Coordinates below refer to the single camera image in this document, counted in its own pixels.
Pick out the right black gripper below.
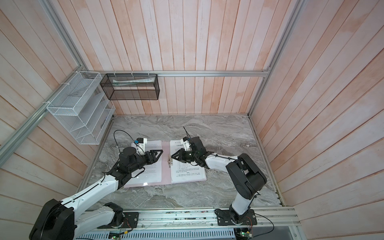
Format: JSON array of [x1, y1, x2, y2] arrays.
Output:
[[172, 148, 199, 163]]

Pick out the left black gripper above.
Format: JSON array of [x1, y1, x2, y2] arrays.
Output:
[[129, 149, 164, 173]]

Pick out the printed paper sheet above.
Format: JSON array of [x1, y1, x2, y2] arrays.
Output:
[[124, 141, 163, 188], [171, 159, 207, 184]]

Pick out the pink file folder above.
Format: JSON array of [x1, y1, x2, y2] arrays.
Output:
[[123, 140, 208, 189]]

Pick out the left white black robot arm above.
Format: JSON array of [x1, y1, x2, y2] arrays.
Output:
[[29, 147, 163, 240]]

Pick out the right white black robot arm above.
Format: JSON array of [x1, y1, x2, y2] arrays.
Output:
[[171, 137, 267, 218]]

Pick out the metal folder clip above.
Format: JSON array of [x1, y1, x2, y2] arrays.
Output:
[[168, 155, 173, 168]]

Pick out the horizontal aluminium back bar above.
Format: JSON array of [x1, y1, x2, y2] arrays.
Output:
[[97, 70, 269, 77]]

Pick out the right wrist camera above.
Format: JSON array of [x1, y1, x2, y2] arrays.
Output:
[[180, 139, 192, 152]]

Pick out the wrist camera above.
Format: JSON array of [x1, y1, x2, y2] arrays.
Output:
[[134, 138, 148, 156], [180, 139, 192, 152]]

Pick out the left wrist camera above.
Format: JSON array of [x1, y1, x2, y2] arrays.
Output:
[[134, 138, 148, 156]]

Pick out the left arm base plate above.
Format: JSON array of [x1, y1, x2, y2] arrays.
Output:
[[122, 212, 140, 229]]

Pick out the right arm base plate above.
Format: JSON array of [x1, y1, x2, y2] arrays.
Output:
[[214, 209, 257, 226]]

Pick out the black mesh wall basket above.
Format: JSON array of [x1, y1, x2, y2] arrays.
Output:
[[100, 73, 160, 101]]

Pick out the white perforated cable duct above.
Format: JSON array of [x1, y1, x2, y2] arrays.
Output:
[[75, 228, 236, 240]]

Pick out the white wire mesh shelf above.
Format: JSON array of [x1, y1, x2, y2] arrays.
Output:
[[47, 72, 116, 145]]

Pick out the aluminium front rail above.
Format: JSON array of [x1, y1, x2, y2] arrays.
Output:
[[86, 206, 301, 232]]

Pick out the left aluminium frame bar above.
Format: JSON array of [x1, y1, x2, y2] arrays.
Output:
[[1, 66, 86, 167]]

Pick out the right aluminium frame post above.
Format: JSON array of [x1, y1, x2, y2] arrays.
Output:
[[246, 1, 307, 117]]

